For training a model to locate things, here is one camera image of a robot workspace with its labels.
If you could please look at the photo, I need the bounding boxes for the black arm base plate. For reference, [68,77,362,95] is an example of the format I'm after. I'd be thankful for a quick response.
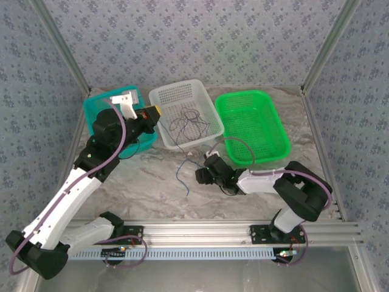
[120,224,144,245]
[249,224,307,245]

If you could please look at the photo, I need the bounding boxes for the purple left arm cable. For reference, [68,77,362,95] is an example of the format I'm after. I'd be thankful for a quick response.
[7,97,149,276]

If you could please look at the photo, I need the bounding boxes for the teal plastic basket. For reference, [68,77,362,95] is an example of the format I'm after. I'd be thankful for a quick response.
[83,85,158,161]

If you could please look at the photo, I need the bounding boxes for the white plastic basket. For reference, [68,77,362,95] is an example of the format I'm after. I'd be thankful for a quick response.
[148,78,225,151]

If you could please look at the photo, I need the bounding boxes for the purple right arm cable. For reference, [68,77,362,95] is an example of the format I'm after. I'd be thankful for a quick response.
[211,137,334,266]

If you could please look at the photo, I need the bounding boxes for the aluminium frame post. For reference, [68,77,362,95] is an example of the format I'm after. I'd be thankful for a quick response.
[300,0,363,94]
[30,0,92,94]

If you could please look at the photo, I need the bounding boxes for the green plastic basket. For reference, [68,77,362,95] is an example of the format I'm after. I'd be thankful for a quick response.
[215,89,292,165]

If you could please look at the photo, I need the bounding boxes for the dark purple thin wire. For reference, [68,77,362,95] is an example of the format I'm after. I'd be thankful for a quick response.
[168,106,213,144]

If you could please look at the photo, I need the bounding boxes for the slotted grey cable duct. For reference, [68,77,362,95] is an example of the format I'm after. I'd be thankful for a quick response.
[69,245,279,262]

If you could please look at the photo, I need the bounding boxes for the small LED circuit board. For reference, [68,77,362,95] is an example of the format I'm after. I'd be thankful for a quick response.
[101,246,128,265]
[275,248,297,263]

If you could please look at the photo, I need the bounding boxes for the grey metal panel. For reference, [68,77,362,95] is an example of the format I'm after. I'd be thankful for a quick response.
[33,258,362,292]

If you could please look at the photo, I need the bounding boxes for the aluminium mounting rail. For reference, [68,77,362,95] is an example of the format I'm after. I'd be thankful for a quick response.
[35,219,365,248]

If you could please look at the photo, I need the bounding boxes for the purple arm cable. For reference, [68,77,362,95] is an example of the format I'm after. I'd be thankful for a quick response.
[7,97,149,276]
[211,137,334,266]

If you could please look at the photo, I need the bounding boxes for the blue thin wire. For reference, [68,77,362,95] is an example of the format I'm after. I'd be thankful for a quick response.
[173,138,204,198]

